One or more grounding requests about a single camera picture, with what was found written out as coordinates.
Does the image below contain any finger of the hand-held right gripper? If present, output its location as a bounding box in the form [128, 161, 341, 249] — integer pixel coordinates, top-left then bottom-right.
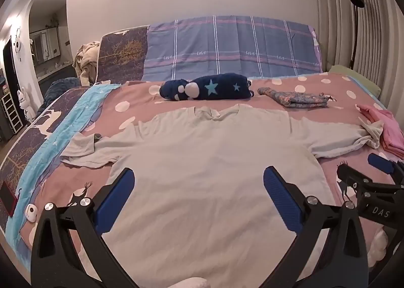
[368, 153, 404, 185]
[336, 163, 404, 196]

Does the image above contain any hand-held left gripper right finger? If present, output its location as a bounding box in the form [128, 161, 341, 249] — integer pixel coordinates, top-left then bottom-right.
[263, 166, 370, 288]

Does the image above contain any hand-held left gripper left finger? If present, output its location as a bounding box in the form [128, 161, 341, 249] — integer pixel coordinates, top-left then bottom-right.
[31, 167, 149, 288]

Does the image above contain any grey t-shirt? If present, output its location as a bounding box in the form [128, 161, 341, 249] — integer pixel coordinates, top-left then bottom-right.
[60, 103, 384, 288]

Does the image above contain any beige clothes pile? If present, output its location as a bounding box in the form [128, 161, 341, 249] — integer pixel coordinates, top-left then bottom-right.
[72, 41, 102, 87]

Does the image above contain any pink garment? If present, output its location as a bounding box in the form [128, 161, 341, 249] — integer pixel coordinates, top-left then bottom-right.
[357, 104, 404, 160]

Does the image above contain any small white round device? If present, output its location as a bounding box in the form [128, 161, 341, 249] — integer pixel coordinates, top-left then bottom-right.
[25, 204, 39, 222]

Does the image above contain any floral patterned garment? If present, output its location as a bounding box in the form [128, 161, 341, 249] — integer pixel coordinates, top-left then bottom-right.
[257, 86, 337, 109]

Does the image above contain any pink polka-dot deer blanket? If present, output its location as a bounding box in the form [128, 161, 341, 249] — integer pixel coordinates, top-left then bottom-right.
[0, 74, 404, 288]

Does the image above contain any green pillow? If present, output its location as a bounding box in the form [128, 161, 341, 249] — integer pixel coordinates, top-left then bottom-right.
[328, 64, 382, 98]

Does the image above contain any red phone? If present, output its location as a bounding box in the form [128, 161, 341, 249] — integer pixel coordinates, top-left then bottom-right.
[0, 181, 18, 217]

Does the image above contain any beige pleated curtain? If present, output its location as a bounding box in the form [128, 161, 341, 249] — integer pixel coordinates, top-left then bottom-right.
[311, 0, 404, 109]

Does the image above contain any dark blue knit blanket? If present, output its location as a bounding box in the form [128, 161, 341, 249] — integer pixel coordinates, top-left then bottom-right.
[42, 77, 92, 109]

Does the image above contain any white cat figure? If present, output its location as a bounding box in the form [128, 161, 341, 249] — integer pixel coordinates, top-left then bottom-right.
[17, 87, 37, 121]

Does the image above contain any navy star-print cloth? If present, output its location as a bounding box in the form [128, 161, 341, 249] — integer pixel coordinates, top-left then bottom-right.
[159, 73, 255, 101]

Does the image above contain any purple tree-print bedsheet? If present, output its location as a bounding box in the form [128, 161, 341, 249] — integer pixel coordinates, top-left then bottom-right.
[0, 26, 150, 235]

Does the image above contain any blue plaid sheet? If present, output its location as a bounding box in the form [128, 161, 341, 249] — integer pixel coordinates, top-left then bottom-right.
[141, 15, 323, 82]

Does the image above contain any white wire rack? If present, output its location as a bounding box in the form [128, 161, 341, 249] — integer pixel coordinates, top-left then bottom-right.
[0, 96, 24, 134]

